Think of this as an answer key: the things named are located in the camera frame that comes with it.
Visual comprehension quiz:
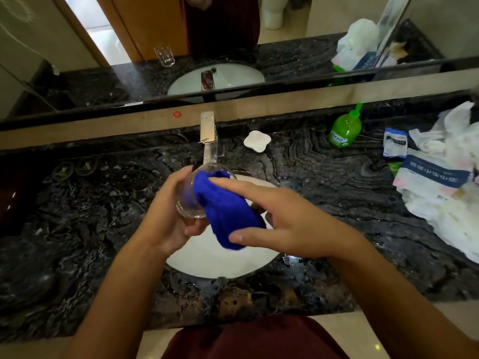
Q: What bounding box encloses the white oval sink basin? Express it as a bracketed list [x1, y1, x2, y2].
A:
[165, 173, 282, 280]

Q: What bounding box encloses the person's right hand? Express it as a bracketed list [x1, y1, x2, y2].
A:
[208, 177, 370, 260]

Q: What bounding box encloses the person's left forearm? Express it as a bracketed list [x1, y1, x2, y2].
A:
[63, 235, 170, 359]

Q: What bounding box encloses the white flower-shaped soap dish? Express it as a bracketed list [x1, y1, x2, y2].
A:
[243, 130, 272, 154]

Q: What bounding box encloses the blue cleaning cloth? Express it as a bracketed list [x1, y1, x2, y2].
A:
[192, 170, 267, 251]

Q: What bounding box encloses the chrome sink faucet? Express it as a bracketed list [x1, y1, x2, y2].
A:
[200, 111, 225, 166]

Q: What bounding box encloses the small white blue packet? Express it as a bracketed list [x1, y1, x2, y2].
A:
[382, 127, 409, 160]

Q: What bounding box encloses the person's left hand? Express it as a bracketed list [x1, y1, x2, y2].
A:
[136, 166, 210, 258]

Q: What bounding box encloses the white plastic bag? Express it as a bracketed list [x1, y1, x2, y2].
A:
[402, 101, 479, 265]

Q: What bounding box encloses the person's right forearm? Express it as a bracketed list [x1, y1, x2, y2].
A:
[329, 241, 479, 359]

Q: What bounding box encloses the large white blue package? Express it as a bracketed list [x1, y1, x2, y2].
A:
[392, 149, 475, 203]

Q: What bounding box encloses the green pump bottle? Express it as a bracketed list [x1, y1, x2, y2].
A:
[328, 103, 364, 149]

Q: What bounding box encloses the person's dark red shirt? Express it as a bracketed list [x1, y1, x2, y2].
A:
[161, 314, 351, 359]

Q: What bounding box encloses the wall mirror with black frame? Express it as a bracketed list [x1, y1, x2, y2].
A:
[0, 0, 479, 132]

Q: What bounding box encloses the clear drinking glass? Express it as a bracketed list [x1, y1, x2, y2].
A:
[175, 162, 237, 220]

